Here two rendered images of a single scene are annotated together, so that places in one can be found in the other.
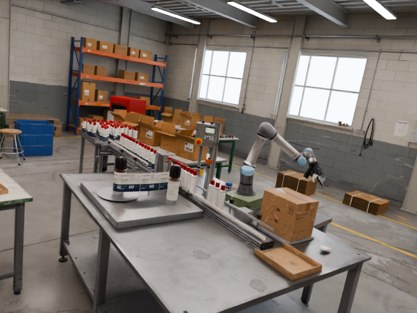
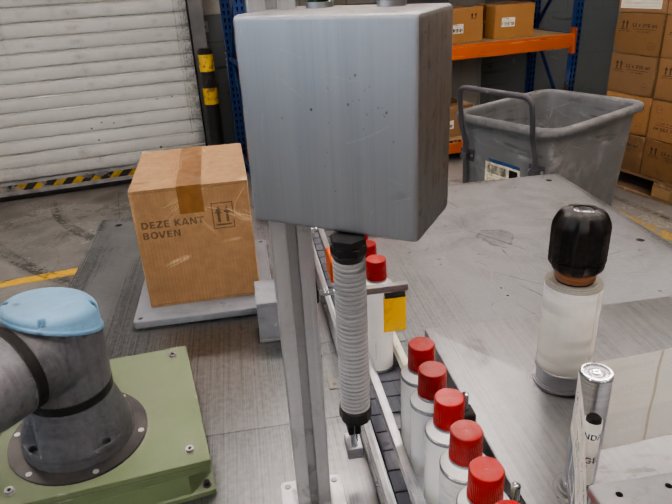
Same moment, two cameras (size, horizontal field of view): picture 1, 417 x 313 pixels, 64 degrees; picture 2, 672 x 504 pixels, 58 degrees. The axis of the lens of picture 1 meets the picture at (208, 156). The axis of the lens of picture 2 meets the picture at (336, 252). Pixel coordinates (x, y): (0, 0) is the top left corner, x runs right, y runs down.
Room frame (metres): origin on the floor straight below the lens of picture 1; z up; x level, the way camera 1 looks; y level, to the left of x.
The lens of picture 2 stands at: (3.26, 0.31, 1.51)
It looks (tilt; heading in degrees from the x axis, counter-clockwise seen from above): 25 degrees down; 210
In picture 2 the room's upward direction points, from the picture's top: 3 degrees counter-clockwise
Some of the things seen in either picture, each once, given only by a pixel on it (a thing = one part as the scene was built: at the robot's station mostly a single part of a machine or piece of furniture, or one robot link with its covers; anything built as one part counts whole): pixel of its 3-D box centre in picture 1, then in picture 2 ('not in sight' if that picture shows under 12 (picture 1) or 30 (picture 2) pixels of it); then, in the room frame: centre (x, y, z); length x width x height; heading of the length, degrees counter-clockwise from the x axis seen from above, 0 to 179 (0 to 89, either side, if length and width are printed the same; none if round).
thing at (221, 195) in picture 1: (221, 198); not in sight; (2.38, -0.14, 0.98); 0.05 x 0.05 x 0.20
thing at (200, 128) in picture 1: (205, 135); (349, 117); (2.76, 0.05, 1.38); 0.17 x 0.10 x 0.19; 93
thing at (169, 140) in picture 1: (176, 138); not in sight; (4.85, 0.51, 0.96); 0.53 x 0.45 x 0.37; 139
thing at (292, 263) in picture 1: (287, 259); not in sight; (1.84, -0.56, 0.85); 0.30 x 0.26 x 0.04; 37
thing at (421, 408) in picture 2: (190, 181); (430, 437); (2.72, 0.12, 0.98); 0.05 x 0.05 x 0.20
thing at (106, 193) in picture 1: (118, 194); not in sight; (2.40, 0.63, 0.89); 0.31 x 0.31 x 0.01
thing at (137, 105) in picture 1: (126, 122); not in sight; (8.12, 2.11, 0.61); 0.70 x 0.60 x 1.22; 59
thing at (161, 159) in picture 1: (164, 167); not in sight; (2.91, 0.38, 1.01); 0.14 x 0.13 x 0.26; 37
